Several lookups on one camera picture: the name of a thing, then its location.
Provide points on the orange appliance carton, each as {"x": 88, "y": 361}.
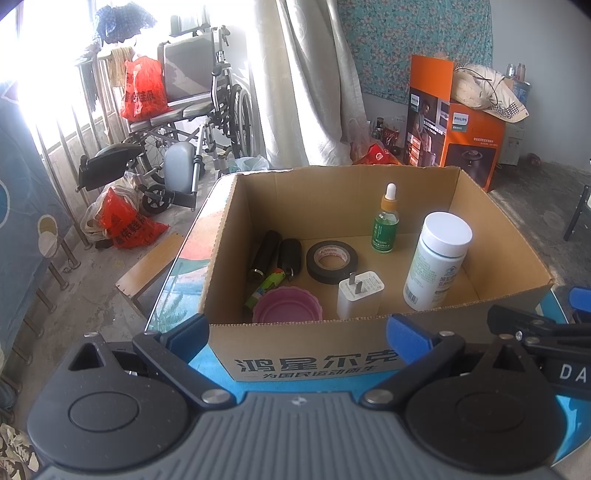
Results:
{"x": 466, "y": 147}

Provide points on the pink plastic lid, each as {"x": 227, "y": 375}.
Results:
{"x": 286, "y": 307}

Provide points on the blue checked hanging garment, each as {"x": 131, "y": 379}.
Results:
{"x": 124, "y": 21}

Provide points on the white supplement bottle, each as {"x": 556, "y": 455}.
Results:
{"x": 436, "y": 263}

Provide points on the yellowish hanging towel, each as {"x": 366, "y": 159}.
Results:
{"x": 121, "y": 64}

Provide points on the white plastic bag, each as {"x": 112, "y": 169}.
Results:
{"x": 90, "y": 219}

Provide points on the person's camouflage trouser leg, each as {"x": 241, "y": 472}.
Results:
{"x": 16, "y": 452}

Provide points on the bed with white mattress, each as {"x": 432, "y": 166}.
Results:
{"x": 577, "y": 212}

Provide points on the metal window railing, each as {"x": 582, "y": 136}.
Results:
{"x": 60, "y": 152}

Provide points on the brown cardboard box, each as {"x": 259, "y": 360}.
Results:
{"x": 498, "y": 230}

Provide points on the black flashlight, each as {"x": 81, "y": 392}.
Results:
{"x": 265, "y": 254}

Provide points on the wheelchair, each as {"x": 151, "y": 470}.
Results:
{"x": 189, "y": 74}

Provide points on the green glass dropper bottle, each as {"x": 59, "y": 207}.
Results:
{"x": 384, "y": 226}

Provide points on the wooden bench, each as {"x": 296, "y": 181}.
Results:
{"x": 147, "y": 272}

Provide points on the white wall charger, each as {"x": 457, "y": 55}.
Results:
{"x": 358, "y": 295}

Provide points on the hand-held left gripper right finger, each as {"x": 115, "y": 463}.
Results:
{"x": 408, "y": 333}

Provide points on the blue plastic container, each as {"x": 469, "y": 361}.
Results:
{"x": 521, "y": 92}

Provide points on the white curtain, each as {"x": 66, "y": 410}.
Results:
{"x": 304, "y": 83}

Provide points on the blue printed sheet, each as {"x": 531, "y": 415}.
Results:
{"x": 23, "y": 184}

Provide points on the teal floral wall cloth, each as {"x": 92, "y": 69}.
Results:
{"x": 415, "y": 32}

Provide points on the red snack bag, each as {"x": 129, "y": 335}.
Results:
{"x": 376, "y": 154}

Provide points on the black key fob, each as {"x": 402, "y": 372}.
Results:
{"x": 289, "y": 256}

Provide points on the black tape roll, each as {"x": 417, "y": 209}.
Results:
{"x": 316, "y": 270}

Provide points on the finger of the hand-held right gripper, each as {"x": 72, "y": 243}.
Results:
{"x": 531, "y": 323}
{"x": 581, "y": 304}

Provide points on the green lighter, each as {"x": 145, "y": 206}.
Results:
{"x": 268, "y": 288}

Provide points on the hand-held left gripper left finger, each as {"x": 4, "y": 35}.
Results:
{"x": 187, "y": 334}

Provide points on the red plastic bag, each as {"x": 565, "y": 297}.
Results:
{"x": 124, "y": 221}
{"x": 143, "y": 92}

